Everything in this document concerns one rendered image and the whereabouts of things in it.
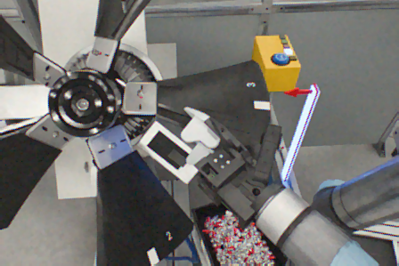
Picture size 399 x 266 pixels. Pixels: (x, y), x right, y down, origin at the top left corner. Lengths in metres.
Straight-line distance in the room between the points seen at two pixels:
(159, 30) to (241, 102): 0.79
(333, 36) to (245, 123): 0.99
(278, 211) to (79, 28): 0.66
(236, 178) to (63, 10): 0.62
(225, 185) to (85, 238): 1.40
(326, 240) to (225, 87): 0.35
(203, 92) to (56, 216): 1.44
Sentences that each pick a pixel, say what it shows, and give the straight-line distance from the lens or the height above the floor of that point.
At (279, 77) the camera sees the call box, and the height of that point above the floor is 1.04.
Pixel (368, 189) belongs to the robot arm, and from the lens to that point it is 0.53.
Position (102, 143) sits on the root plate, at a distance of 0.66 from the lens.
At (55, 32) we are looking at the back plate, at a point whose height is 1.17.
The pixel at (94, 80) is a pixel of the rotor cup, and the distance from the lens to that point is 0.59.
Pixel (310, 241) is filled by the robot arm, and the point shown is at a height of 1.21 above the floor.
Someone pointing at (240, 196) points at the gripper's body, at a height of 1.19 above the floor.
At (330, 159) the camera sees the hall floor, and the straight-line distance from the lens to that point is 2.15.
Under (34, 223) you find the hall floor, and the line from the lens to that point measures 1.98.
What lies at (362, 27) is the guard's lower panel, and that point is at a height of 0.88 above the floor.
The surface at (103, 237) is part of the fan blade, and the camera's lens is 0.67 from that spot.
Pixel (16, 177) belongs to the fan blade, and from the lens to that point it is 0.75.
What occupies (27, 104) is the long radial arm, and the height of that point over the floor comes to 1.11.
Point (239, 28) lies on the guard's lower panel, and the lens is 1.40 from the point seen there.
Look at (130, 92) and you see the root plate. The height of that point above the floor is 1.19.
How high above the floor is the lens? 1.62
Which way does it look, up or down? 47 degrees down
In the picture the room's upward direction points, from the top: straight up
